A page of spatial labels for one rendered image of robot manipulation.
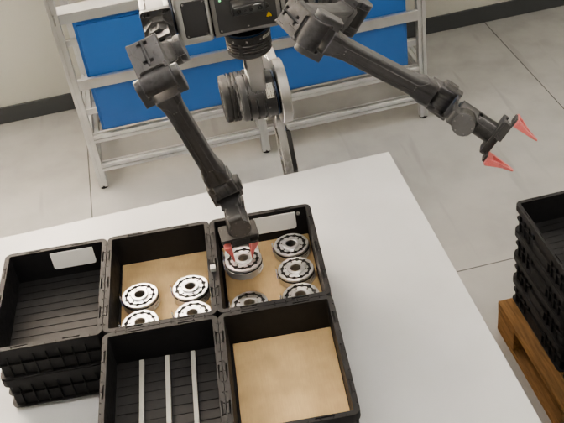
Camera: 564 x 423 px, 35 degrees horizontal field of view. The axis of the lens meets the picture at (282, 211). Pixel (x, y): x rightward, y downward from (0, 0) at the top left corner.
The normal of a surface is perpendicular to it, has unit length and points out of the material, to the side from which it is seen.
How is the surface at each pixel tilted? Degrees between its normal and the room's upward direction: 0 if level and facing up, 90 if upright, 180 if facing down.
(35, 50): 90
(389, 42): 90
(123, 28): 90
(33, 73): 90
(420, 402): 0
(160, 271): 0
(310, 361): 0
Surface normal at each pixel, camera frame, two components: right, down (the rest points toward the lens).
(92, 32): 0.21, 0.58
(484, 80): -0.12, -0.78
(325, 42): -0.84, -0.35
